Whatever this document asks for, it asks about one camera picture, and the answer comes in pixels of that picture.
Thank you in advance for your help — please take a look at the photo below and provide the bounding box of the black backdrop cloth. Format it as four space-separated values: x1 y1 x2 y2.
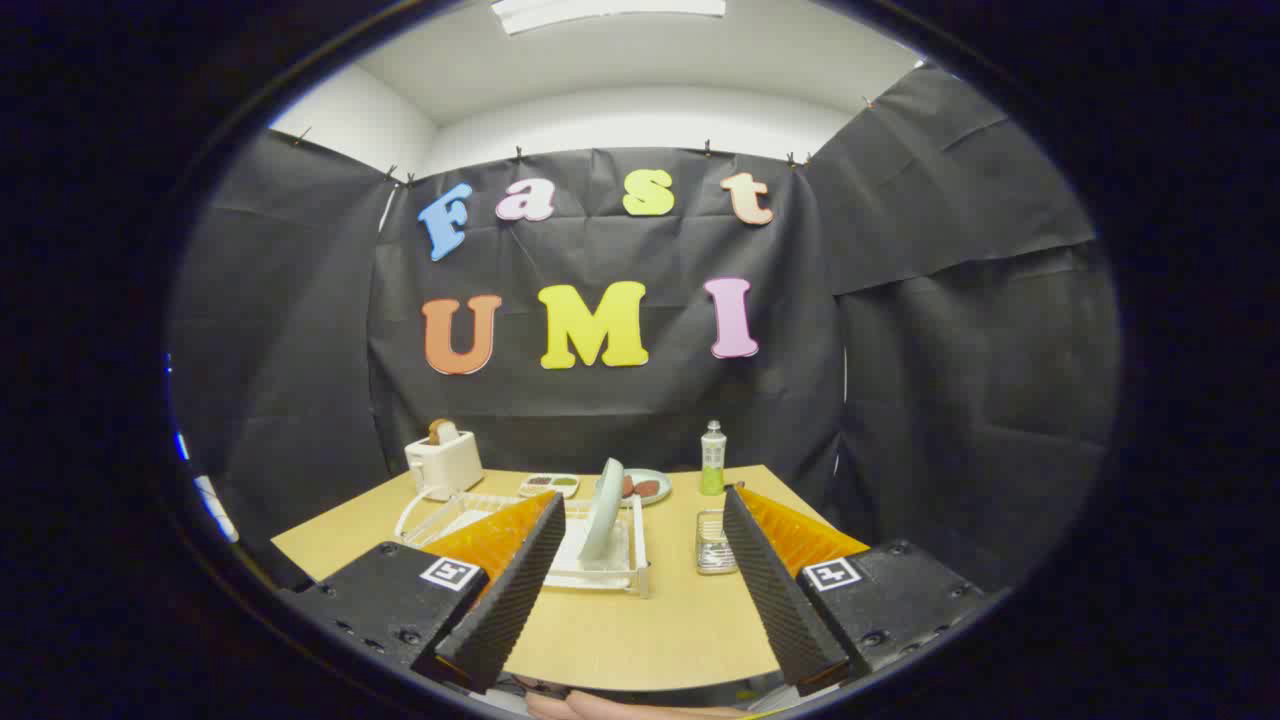
168 62 1121 591

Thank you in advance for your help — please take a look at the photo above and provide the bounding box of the ceiling light panel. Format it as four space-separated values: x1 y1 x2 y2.
490 0 727 36

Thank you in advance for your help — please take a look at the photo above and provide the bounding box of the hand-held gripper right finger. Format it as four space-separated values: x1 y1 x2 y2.
722 484 986 698

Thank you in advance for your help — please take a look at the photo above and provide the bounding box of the white board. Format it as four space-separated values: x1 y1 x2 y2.
195 475 241 544

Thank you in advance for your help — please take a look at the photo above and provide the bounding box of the white toaster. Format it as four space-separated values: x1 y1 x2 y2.
404 430 485 501

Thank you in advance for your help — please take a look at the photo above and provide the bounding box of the metal wire basket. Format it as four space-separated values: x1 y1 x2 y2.
695 508 741 576

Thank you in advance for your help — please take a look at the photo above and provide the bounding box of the small plate with food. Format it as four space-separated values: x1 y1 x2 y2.
597 468 673 508

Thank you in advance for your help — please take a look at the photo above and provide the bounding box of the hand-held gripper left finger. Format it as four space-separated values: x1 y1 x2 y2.
283 490 567 695

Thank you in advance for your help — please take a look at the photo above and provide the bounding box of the pale green plate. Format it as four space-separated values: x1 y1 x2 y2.
578 458 626 571

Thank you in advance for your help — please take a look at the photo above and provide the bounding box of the green and white bottle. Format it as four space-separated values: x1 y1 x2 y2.
700 420 728 497

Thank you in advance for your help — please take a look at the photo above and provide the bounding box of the white dish rack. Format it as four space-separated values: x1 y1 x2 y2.
395 487 651 599

